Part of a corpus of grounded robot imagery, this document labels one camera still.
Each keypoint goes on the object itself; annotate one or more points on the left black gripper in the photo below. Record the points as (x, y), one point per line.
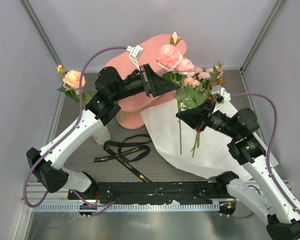
(157, 84)

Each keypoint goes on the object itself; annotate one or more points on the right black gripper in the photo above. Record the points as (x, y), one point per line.
(198, 117)

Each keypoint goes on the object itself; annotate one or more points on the pink double rose stem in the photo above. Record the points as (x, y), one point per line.
(179, 70)

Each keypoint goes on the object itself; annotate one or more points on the white wrapping paper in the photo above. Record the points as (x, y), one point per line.
(174, 140)

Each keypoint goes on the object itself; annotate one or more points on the black ribbon gold lettering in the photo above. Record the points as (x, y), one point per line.
(126, 152)

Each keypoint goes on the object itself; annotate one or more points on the pink artificial flower bouquet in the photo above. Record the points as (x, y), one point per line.
(197, 88)

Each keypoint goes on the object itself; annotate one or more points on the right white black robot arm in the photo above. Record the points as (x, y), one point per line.
(277, 207)

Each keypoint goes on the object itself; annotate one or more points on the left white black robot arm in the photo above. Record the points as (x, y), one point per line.
(48, 162)

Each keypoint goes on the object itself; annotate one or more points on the white ribbed ceramic vase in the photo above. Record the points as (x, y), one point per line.
(101, 135)

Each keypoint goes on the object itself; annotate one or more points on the pink three-tier wooden shelf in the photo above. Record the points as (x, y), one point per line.
(133, 99)

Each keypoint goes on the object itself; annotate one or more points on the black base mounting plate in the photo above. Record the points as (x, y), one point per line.
(159, 193)

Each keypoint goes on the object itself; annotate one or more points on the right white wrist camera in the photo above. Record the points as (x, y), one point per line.
(220, 96)

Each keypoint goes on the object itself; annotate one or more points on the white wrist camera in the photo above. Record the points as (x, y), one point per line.
(135, 53)
(220, 96)

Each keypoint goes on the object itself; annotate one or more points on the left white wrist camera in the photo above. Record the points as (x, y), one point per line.
(135, 53)

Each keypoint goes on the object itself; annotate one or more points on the slotted white cable duct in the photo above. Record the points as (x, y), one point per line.
(79, 206)

